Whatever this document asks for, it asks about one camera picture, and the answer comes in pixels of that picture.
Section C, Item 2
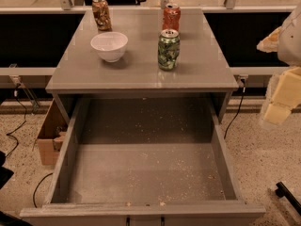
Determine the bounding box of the orange soda can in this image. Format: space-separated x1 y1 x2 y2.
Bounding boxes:
163 3 181 30

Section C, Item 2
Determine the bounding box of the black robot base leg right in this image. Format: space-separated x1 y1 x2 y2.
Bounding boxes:
275 182 301 216

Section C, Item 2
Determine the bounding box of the green soda can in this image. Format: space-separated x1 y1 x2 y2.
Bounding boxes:
158 29 180 71

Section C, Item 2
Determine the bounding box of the brown patterned can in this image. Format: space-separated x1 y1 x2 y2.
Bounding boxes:
92 0 112 31

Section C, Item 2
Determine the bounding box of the black curved floor cable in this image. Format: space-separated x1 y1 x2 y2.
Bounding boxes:
32 172 55 209

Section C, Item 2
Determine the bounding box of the cardboard box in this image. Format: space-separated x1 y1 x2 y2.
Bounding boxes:
37 100 67 165

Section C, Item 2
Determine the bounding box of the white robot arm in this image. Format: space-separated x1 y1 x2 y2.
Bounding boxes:
257 4 301 129

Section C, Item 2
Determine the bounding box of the grey drawer cabinet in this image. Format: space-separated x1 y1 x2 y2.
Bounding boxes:
45 8 239 124

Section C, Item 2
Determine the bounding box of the black cable left floor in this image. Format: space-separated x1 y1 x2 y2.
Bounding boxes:
5 82 28 159

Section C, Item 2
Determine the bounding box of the white ceramic bowl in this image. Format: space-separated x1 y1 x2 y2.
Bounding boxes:
90 32 128 62

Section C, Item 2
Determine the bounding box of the grey top drawer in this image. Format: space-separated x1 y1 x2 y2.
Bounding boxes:
21 96 265 226

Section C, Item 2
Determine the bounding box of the black cable right outlet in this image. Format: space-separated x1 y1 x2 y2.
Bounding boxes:
223 78 246 140

